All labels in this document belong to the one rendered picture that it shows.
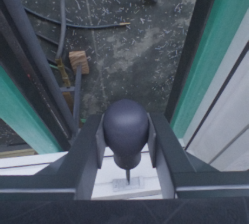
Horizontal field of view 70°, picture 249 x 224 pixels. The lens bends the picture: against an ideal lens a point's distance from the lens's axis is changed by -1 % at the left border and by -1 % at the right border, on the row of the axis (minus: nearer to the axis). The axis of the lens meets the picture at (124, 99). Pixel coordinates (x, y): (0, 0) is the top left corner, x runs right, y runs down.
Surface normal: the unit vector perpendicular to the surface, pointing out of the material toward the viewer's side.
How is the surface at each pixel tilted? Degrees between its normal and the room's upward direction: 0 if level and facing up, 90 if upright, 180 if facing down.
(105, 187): 90
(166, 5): 0
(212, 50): 0
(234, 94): 90
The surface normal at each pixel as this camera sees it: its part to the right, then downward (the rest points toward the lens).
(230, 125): -0.99, 0.11
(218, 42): 0.11, 0.79
